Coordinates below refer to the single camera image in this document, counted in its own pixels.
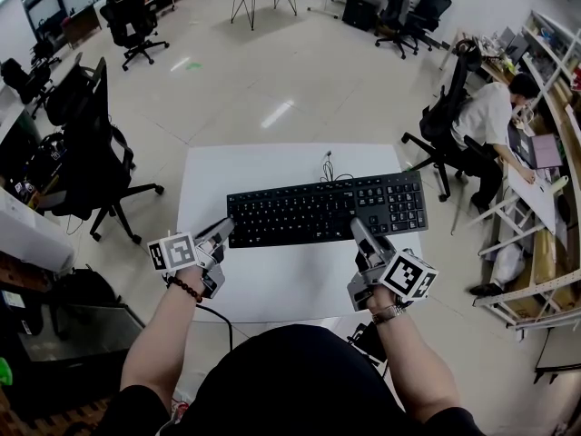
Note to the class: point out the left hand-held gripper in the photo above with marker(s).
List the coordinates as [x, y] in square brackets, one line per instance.
[174, 252]

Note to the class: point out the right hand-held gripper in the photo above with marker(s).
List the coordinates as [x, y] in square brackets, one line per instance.
[408, 277]

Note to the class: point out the black keyboard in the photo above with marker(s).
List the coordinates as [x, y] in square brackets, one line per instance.
[318, 211]

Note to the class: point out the person's right forearm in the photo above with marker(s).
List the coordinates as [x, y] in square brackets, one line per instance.
[417, 361]

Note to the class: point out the person's left forearm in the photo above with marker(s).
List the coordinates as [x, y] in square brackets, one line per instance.
[159, 334]

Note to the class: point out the silver wristwatch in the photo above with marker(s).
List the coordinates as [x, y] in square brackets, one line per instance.
[388, 314]

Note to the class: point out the white square table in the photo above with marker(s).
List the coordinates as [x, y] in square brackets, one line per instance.
[290, 284]

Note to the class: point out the black belt device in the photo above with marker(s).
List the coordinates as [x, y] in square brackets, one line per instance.
[370, 341]

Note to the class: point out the black shoe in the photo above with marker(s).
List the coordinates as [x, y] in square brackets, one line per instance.
[485, 290]

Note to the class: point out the black backpack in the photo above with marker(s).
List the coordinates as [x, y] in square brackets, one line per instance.
[88, 289]

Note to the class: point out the large black office chair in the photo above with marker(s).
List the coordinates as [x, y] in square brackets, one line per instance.
[91, 152]

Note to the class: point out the black office chair with headrest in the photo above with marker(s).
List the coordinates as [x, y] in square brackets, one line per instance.
[442, 107]

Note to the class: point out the person's black clothing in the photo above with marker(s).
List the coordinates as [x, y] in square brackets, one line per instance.
[295, 379]

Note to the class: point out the white tilted desk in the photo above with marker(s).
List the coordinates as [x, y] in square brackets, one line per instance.
[531, 193]

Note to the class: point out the red and white plastic bag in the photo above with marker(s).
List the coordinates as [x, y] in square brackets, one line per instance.
[180, 407]

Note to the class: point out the metal storage rack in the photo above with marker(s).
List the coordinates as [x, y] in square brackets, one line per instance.
[551, 270]

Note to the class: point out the white cabinet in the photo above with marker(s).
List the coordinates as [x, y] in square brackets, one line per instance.
[32, 234]

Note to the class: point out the large black case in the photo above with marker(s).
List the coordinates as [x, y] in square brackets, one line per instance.
[68, 348]

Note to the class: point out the open laptop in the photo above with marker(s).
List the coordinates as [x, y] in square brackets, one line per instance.
[542, 150]

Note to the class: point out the black computer case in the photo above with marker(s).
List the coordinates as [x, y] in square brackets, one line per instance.
[358, 12]

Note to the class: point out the green plastic object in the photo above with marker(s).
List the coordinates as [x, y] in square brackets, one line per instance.
[4, 370]

